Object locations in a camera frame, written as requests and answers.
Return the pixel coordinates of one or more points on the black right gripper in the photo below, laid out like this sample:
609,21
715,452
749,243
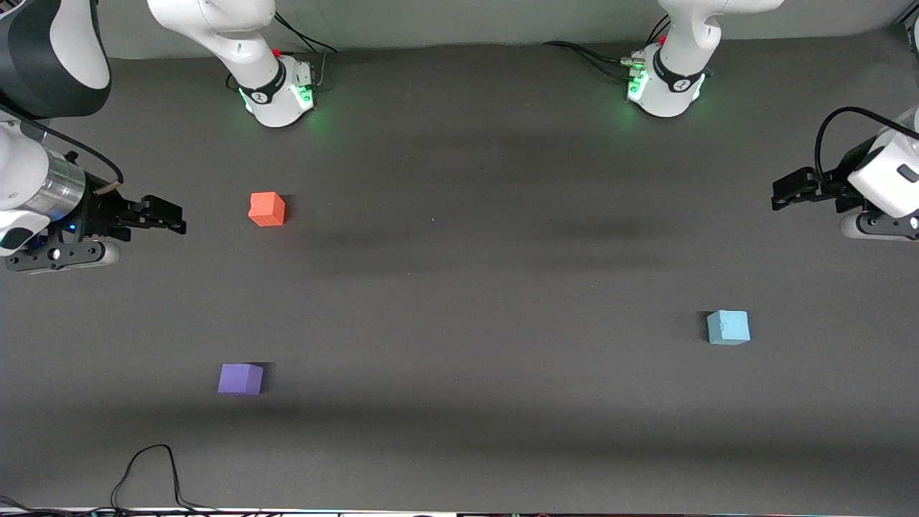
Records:
103,215

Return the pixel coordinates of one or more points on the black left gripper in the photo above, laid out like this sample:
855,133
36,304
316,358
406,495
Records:
835,184

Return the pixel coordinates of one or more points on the light blue foam block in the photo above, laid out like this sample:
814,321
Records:
729,328

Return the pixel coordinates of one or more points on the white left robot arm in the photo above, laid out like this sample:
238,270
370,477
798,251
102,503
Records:
675,79

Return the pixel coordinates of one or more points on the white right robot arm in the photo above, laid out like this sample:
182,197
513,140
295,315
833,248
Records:
208,21

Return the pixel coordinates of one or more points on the orange foam block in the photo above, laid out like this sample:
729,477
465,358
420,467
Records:
267,210

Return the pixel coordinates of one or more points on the purple foam block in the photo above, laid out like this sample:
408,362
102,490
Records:
240,379

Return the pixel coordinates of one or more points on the dark grey table mat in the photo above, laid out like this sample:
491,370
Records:
502,395

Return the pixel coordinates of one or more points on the aluminium frame rail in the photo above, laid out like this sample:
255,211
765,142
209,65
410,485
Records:
910,25

